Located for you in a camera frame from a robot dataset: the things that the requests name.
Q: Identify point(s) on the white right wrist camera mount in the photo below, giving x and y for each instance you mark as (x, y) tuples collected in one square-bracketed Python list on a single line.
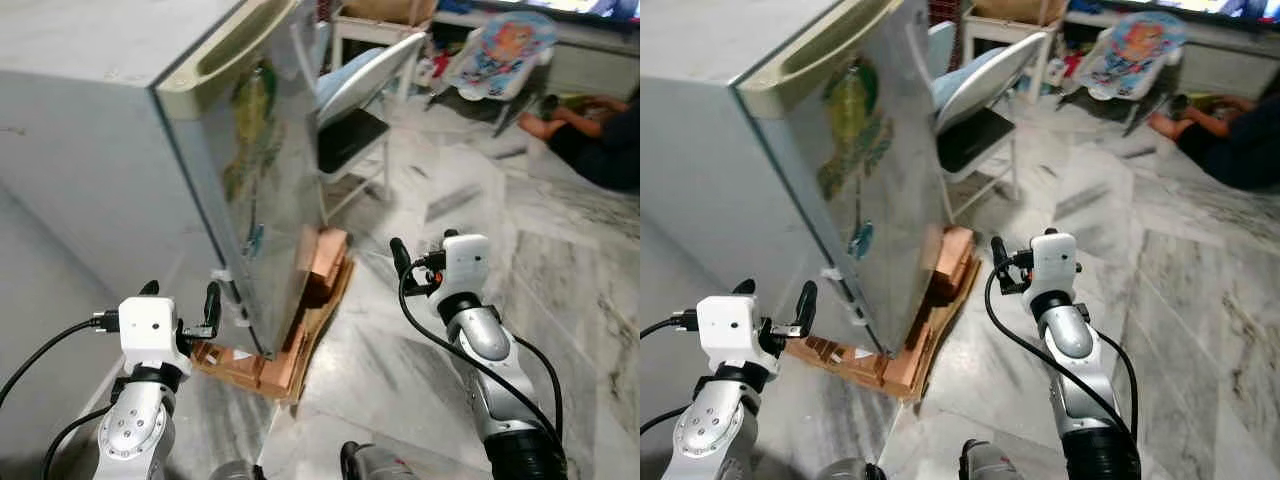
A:
[(466, 265), (1054, 262)]

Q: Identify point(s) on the grey right robot leg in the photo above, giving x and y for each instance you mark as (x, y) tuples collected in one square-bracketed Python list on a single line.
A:
[(380, 465), (995, 464)]

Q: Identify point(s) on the grey left robot leg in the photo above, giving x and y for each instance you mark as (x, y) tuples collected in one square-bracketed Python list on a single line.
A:
[(848, 471), (238, 472)]

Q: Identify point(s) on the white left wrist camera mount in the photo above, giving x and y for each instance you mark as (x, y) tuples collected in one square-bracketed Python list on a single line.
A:
[(728, 328), (148, 328)]

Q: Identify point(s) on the grey robot leg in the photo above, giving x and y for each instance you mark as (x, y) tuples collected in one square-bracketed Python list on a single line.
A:
[(848, 471), (380, 465), (238, 472), (995, 464)]

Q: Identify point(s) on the person in dark clothes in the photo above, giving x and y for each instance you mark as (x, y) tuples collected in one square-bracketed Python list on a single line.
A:
[(600, 140), (1240, 145)]

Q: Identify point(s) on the brown bag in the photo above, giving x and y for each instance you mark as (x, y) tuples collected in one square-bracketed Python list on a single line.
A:
[(1015, 9), (385, 10)]

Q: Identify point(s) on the black flat seat pad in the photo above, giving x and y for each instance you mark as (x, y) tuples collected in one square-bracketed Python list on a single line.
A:
[(350, 138), (972, 138)]

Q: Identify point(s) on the grey small fridge body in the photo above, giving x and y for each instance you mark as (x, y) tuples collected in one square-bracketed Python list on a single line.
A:
[(720, 130), (90, 120)]

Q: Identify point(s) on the flat screen television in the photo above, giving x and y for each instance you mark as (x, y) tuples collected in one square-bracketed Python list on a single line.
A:
[(570, 6), (1200, 6)]

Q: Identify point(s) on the green fridge door sticker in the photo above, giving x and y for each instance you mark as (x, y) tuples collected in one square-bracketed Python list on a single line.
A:
[(252, 120), (852, 125)]

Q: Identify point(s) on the white plastic chair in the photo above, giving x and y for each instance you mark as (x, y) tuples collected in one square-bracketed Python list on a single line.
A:
[(995, 70), (375, 70)]

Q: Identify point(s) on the orange brick fridge stand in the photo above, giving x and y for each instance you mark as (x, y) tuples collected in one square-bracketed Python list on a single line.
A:
[(950, 270), (325, 270)]

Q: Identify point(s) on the colourful baby bouncer seat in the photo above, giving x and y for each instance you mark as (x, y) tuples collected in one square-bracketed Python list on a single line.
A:
[(505, 50), (1135, 50)]

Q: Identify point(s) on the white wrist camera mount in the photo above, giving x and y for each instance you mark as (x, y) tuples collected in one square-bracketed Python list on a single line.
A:
[(728, 328), (1054, 262), (148, 328), (466, 265)]

